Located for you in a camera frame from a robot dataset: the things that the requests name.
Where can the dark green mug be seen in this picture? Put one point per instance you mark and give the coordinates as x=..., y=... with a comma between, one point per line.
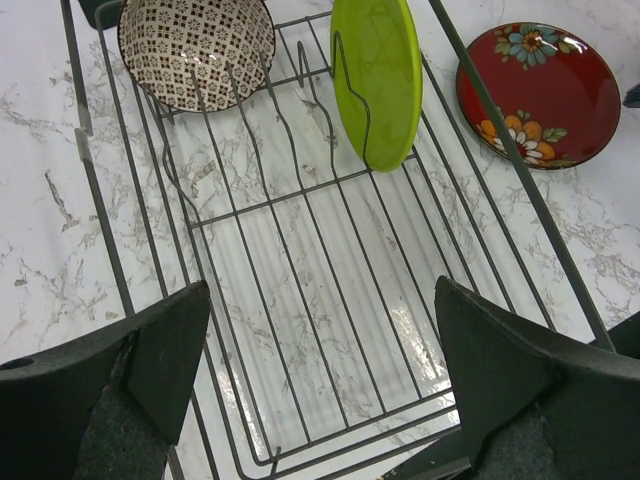
x=632, y=97

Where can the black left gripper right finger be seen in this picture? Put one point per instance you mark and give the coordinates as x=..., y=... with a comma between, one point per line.
x=533, y=403

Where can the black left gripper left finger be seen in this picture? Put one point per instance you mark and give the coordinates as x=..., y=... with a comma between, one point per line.
x=109, y=404

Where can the patterned ceramic bowl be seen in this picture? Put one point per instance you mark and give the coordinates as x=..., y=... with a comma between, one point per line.
x=197, y=55

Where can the dark wire dish rack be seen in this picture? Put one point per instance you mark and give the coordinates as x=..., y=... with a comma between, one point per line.
x=322, y=357

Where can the red floral plate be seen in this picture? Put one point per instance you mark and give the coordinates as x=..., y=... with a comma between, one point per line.
x=557, y=96

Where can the lime green plate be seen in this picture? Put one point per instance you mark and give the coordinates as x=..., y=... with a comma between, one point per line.
x=377, y=76

